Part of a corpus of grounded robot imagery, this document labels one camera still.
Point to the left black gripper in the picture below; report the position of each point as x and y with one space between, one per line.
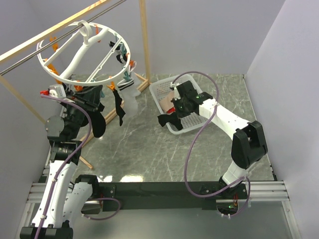
88 97

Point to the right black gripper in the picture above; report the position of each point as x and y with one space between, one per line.
180 114

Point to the black beige red sock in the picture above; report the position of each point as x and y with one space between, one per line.
171 118

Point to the white round clip hanger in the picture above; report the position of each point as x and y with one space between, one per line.
91 33

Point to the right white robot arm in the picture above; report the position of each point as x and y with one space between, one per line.
248 138

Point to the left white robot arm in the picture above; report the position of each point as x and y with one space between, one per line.
58 209

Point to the black striped sock at left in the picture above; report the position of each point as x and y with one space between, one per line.
98 124

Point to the white plastic mesh basket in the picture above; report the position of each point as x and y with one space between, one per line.
160 89

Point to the white striped hanging sock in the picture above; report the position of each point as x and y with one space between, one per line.
129 92

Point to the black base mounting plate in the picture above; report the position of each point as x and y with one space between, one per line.
165 195

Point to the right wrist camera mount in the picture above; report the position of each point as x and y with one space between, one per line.
173 87

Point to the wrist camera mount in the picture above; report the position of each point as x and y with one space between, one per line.
173 87
55 91

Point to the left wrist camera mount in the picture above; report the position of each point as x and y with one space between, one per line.
55 91

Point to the wooden rack frame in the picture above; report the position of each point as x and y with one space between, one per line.
57 27

